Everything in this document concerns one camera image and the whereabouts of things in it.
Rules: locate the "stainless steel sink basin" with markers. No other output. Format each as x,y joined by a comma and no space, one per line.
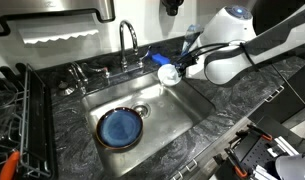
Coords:
173,111

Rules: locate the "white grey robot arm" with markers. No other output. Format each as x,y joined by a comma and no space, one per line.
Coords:
225,64

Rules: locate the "blue dish soap bottle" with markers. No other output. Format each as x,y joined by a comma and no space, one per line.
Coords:
191,35

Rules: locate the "chrome sink stopper cap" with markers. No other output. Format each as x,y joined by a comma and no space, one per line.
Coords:
62,85

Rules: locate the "blue sponge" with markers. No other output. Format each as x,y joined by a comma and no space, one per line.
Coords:
160,59

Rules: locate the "black wall soap dispenser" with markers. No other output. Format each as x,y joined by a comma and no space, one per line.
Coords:
172,6

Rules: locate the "small white bowl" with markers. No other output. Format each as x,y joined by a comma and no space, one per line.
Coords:
168,75

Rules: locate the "cabinet drawer handle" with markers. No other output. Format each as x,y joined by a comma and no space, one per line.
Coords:
188,168
274,94

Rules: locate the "orange handled utensil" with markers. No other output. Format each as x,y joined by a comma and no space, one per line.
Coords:
9,167

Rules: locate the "white paper towel sheet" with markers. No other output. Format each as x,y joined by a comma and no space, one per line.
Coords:
30,36

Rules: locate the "small chrome side faucet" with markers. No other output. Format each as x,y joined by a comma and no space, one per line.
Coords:
79,76

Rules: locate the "black perforated equipment cart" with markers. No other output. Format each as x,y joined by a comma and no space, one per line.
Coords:
280,156

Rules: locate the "steel paper towel dispenser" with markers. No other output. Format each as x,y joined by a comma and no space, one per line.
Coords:
26,9

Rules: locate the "black clamp with orange handle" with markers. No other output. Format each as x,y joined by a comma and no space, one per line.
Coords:
235,161

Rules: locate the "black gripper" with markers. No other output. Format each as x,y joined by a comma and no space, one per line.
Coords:
183,63

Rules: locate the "sink drain strainer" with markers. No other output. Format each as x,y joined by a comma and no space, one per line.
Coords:
142,109

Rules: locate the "wire dish drying rack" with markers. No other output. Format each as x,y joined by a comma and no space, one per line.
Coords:
26,123

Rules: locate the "blue ceramic plate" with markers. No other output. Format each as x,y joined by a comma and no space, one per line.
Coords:
119,128

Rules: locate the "lower cabinet drawer handle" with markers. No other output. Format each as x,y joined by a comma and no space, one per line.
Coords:
188,168

